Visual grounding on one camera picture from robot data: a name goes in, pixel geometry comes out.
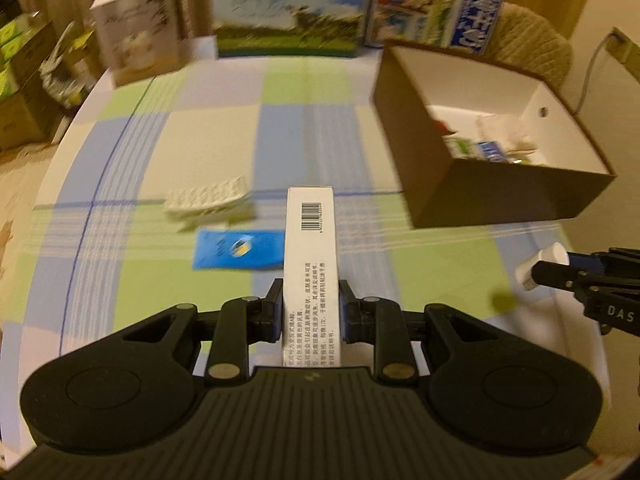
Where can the white appliance box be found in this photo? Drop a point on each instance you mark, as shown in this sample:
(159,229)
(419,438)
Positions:
(139,39)

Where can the quilted beige chair cushion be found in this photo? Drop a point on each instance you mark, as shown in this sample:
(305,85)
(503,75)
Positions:
(526,40)

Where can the brown cardboard storage box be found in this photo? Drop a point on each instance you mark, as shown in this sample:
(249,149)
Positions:
(422,94)

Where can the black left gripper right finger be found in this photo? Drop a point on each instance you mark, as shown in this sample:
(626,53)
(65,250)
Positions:
(381,323)

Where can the checkered bed sheet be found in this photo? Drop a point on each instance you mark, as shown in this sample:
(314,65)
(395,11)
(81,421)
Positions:
(87,247)

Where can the trash bin with bag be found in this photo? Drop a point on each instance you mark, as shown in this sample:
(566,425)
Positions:
(73,68)

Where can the blue cartoon milk carton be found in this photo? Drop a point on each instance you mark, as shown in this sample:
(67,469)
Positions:
(459,24)

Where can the blue cream tube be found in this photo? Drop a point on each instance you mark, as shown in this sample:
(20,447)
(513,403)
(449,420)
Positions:
(238,250)

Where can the stacked cardboard boxes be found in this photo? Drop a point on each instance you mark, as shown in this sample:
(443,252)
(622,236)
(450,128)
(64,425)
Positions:
(28,113)

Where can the white plastic hair clip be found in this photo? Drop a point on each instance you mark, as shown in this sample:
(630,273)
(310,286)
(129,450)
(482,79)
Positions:
(203,201)

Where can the white barcode medicine box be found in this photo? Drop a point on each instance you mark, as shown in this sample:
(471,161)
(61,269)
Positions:
(311,302)

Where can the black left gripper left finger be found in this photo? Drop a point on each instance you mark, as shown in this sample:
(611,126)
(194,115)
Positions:
(239,323)

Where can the green white medicine box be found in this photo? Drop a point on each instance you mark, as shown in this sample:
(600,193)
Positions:
(462,148)

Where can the cow pasture milk carton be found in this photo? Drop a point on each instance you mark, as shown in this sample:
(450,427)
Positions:
(288,27)

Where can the wall power socket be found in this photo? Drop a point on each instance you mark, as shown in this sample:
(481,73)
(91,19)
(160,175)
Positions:
(625,51)

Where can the blue white medicine box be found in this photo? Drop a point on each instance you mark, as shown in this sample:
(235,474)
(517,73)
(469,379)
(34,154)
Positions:
(492,151)

